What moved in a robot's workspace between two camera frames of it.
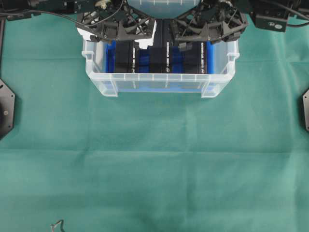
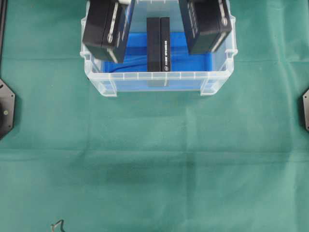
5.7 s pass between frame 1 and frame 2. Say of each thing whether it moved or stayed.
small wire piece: stayed
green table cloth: stayed
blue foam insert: moved
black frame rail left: stayed
